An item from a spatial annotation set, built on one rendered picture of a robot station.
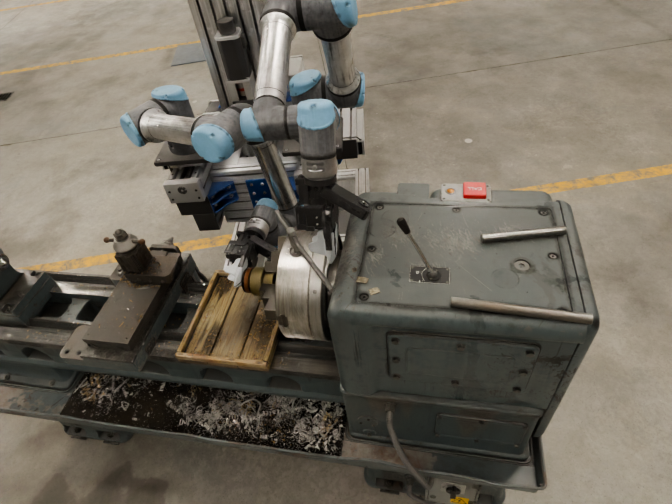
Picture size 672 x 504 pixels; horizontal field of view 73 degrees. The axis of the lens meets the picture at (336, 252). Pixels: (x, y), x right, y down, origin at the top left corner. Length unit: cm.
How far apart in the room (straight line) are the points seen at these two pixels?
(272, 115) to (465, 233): 55
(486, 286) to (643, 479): 147
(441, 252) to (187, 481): 165
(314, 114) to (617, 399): 201
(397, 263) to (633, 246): 225
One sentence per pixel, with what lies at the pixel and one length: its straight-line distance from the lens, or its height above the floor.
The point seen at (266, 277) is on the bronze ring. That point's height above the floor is 111.
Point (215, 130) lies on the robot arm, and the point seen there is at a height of 144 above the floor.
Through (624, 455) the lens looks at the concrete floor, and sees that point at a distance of 241.
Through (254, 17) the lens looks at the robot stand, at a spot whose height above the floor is 155.
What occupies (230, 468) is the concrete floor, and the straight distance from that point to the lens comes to 231.
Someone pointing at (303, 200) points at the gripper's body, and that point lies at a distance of 100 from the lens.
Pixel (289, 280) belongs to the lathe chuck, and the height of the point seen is 121.
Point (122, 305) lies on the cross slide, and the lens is 166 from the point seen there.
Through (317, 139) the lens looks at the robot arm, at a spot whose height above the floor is 159.
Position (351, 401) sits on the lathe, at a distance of 144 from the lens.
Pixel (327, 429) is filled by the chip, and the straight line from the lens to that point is 166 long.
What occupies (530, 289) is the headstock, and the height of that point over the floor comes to 126.
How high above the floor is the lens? 208
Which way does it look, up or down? 45 degrees down
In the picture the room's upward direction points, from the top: 9 degrees counter-clockwise
